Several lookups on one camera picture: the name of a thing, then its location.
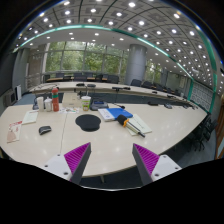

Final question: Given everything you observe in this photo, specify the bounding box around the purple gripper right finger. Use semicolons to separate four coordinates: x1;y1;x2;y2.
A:
131;143;183;186

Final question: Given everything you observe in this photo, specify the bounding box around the red white leaflet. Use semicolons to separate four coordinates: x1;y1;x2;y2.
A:
7;121;22;143

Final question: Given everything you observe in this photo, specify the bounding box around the grey desk telephone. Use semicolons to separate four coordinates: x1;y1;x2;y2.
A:
90;101;108;111

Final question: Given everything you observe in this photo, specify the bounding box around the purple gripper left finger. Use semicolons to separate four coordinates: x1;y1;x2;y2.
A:
43;142;92;185

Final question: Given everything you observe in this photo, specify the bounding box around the green labelled paper cup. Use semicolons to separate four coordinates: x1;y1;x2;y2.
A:
81;96;91;111

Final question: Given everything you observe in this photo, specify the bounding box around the beige box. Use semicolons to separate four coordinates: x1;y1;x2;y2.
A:
62;92;81;108

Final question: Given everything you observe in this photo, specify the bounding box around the black computer mouse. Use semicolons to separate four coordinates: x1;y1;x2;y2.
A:
39;126;52;135

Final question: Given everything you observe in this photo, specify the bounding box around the grey concrete column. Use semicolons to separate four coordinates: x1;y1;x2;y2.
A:
124;44;147;85

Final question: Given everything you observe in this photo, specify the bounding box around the black mouse pad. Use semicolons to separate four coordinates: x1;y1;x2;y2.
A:
75;114;101;132

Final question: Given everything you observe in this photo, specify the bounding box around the white booklet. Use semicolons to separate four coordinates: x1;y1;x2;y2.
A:
22;110;38;124

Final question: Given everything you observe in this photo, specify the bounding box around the white cup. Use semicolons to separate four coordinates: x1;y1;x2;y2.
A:
37;97;44;112

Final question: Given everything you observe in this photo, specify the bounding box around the red water bottle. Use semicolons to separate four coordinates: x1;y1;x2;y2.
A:
52;88;59;112

